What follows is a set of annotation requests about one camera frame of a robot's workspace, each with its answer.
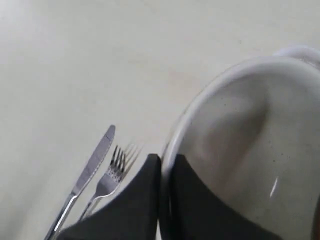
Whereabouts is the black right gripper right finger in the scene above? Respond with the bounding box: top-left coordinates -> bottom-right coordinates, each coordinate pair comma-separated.
169,154 -> 280,240

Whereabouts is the white ceramic bowl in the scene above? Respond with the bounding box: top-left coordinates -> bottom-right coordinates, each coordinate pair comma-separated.
158,45 -> 320,240

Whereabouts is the silver table knife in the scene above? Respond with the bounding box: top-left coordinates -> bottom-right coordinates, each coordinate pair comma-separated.
44,124 -> 116,240

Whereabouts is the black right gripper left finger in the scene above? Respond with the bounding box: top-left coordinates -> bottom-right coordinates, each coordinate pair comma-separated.
58,153 -> 162,240

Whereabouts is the silver fork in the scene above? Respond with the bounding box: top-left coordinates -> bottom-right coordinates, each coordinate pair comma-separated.
78,143 -> 142,222

